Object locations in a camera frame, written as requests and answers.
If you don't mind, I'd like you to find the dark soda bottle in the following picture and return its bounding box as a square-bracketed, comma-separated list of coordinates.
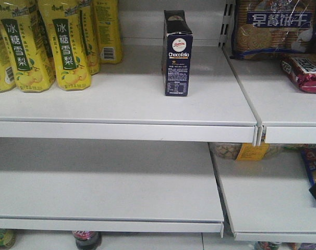
[72, 231, 101, 249]

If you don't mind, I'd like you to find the yellow pear drink bottle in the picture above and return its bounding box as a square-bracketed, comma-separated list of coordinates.
[93, 1, 123, 64]
[0, 1, 55, 93]
[38, 1, 91, 91]

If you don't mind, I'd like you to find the yellow pear drink bottle left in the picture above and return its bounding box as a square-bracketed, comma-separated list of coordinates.
[0, 1, 55, 93]

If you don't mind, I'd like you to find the yellow pear drink bottle front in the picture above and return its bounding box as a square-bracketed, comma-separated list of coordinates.
[38, 1, 91, 91]

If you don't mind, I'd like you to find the white upper drink shelf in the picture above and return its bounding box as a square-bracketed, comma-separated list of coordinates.
[0, 45, 258, 143]

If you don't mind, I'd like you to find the white lower shelf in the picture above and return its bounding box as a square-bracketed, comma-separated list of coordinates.
[0, 138, 224, 233]

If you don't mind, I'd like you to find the dark blue Chocofello cookie box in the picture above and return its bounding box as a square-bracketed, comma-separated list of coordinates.
[162, 10, 193, 96]

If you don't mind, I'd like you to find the breakfast biscuit bag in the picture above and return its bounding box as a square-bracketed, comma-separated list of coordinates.
[232, 1, 316, 60]

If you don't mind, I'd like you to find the red pink snack pack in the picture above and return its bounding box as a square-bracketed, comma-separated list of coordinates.
[280, 54, 316, 94]

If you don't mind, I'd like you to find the yellow label biscuit pack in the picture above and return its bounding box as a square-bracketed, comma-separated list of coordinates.
[209, 142, 283, 161]

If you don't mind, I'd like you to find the yellow pear drink bottle back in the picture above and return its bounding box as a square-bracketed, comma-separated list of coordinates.
[93, 1, 123, 64]

